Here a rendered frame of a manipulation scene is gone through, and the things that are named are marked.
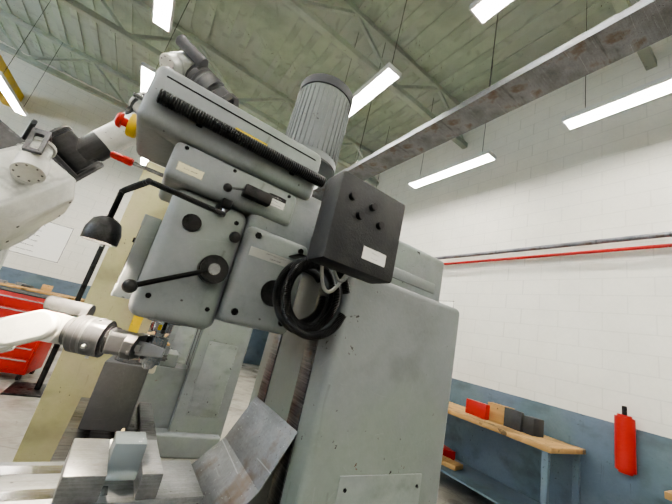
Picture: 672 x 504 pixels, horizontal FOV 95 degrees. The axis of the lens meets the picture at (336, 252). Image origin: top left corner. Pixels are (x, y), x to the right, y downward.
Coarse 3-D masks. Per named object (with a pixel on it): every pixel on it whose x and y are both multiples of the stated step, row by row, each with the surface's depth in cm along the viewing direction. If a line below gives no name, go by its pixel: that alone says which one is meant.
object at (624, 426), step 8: (624, 408) 297; (616, 416) 296; (624, 416) 293; (616, 424) 295; (624, 424) 289; (632, 424) 288; (616, 432) 293; (624, 432) 288; (632, 432) 286; (616, 440) 291; (624, 440) 286; (632, 440) 284; (616, 448) 290; (624, 448) 284; (632, 448) 282; (616, 456) 288; (624, 456) 283; (632, 456) 281; (616, 464) 286; (624, 464) 281; (632, 464) 279; (624, 472) 281; (632, 472) 277
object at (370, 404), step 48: (384, 288) 90; (288, 336) 101; (336, 336) 80; (384, 336) 88; (432, 336) 99; (288, 384) 91; (336, 384) 78; (384, 384) 86; (432, 384) 97; (336, 432) 76; (384, 432) 85; (432, 432) 95; (288, 480) 75; (336, 480) 75; (384, 480) 82; (432, 480) 92
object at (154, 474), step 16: (0, 464) 53; (16, 464) 54; (32, 464) 55; (48, 464) 56; (144, 464) 56; (160, 464) 58; (176, 464) 67; (0, 480) 49; (16, 480) 50; (32, 480) 51; (48, 480) 52; (128, 480) 57; (144, 480) 53; (160, 480) 55; (176, 480) 61; (192, 480) 62; (0, 496) 46; (16, 496) 47; (32, 496) 48; (48, 496) 48; (112, 496) 52; (128, 496) 53; (144, 496) 53; (160, 496) 55; (176, 496) 56; (192, 496) 57
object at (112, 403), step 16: (112, 368) 92; (128, 368) 94; (96, 384) 90; (112, 384) 92; (128, 384) 93; (96, 400) 89; (112, 400) 91; (128, 400) 93; (96, 416) 89; (112, 416) 91; (128, 416) 92
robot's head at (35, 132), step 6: (30, 132) 77; (36, 132) 78; (42, 132) 79; (48, 132) 80; (30, 138) 76; (42, 138) 80; (48, 138) 79; (24, 144) 75; (30, 144) 76; (42, 144) 77; (24, 150) 74; (30, 150) 75; (36, 150) 75; (42, 150) 76
